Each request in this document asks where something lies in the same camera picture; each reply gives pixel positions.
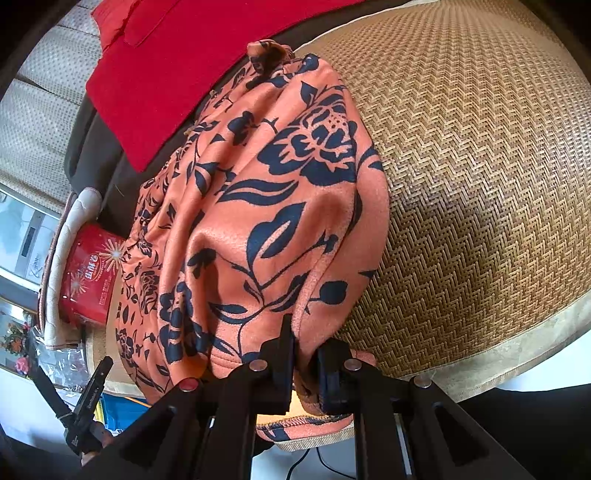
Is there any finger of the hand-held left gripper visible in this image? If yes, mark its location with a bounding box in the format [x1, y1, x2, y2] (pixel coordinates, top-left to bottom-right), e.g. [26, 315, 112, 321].
[28, 362, 75, 428]
[76, 355, 115, 423]

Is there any folded cream quilt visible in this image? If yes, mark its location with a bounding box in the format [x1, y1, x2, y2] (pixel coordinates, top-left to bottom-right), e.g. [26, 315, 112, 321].
[39, 187, 102, 347]

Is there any clear plastic wrap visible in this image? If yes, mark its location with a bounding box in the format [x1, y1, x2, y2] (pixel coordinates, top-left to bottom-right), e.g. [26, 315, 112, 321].
[30, 344, 95, 395]

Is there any red blanket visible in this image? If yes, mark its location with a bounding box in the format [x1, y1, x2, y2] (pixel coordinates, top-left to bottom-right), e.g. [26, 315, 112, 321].
[86, 0, 416, 172]

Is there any orange floral garment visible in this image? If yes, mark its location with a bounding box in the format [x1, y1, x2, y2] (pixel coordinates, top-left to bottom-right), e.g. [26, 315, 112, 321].
[113, 41, 391, 446]

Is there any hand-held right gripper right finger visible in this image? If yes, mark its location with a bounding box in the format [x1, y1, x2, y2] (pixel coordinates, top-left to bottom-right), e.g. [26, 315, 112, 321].
[315, 340, 539, 480]

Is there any red gift box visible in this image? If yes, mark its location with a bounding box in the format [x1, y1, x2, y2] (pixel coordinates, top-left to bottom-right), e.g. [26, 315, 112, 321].
[60, 225, 127, 326]

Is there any silver refrigerator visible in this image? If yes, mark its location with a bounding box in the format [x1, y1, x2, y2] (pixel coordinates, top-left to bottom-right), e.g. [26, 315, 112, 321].
[0, 185, 63, 287]

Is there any brown leather sofa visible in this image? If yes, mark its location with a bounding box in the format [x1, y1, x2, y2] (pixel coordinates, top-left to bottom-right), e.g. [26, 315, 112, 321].
[62, 14, 301, 241]

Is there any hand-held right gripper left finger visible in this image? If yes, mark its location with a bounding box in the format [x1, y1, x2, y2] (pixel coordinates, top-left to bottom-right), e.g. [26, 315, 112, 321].
[78, 314, 298, 480]

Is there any beige dotted curtain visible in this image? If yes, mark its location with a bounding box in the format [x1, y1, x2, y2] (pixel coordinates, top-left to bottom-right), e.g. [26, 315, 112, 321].
[0, 0, 103, 204]

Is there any black cable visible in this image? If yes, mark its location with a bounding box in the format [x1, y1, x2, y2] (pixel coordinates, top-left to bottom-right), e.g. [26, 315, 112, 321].
[285, 447, 354, 480]

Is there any flower ornament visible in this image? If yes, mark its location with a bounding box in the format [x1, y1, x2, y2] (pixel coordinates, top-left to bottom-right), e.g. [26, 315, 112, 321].
[4, 318, 34, 372]

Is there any woven rattan mat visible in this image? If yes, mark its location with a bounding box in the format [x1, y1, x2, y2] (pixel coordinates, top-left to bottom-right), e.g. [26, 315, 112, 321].
[85, 0, 591, 455]

